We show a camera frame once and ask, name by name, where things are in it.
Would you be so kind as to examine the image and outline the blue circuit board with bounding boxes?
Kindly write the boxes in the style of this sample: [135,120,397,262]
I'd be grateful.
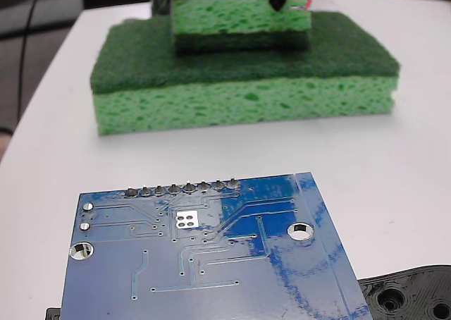
[58,171,373,320]

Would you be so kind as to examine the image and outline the small green sponge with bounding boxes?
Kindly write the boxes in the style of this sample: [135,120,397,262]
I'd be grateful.
[170,0,313,57]

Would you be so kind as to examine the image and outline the large green sponge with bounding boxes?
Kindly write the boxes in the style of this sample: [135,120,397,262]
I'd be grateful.
[89,11,402,137]

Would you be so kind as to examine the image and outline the thin black cable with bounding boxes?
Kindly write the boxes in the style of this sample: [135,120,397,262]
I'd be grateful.
[16,0,44,123]

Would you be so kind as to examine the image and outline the black printed bracket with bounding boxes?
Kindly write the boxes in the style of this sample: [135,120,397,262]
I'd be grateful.
[44,263,451,320]

